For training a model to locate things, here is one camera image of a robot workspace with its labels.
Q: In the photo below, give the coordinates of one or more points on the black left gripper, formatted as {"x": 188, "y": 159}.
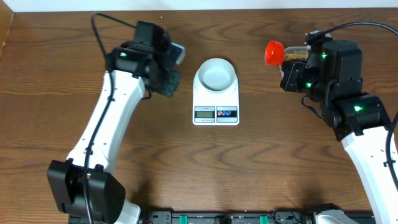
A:
{"x": 174, "y": 76}

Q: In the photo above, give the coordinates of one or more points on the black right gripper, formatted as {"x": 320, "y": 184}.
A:
{"x": 291, "y": 70}

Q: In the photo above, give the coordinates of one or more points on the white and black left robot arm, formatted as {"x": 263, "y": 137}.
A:
{"x": 83, "y": 185}

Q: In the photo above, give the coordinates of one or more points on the clear plastic container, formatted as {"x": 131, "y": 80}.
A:
{"x": 299, "y": 50}

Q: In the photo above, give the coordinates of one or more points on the brown cardboard sheet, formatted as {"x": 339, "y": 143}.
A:
{"x": 6, "y": 18}

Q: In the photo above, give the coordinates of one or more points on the pile of soybeans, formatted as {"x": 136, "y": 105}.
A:
{"x": 295, "y": 56}

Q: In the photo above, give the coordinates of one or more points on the white round bowl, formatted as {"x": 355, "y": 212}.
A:
{"x": 216, "y": 74}

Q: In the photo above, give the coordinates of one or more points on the red measuring scoop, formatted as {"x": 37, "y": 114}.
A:
{"x": 274, "y": 53}

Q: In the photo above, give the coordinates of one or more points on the white digital kitchen scale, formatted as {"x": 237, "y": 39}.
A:
{"x": 215, "y": 108}

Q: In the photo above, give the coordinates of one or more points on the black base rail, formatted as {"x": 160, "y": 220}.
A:
{"x": 283, "y": 217}

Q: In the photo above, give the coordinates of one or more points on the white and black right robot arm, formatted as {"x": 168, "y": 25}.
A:
{"x": 331, "y": 76}

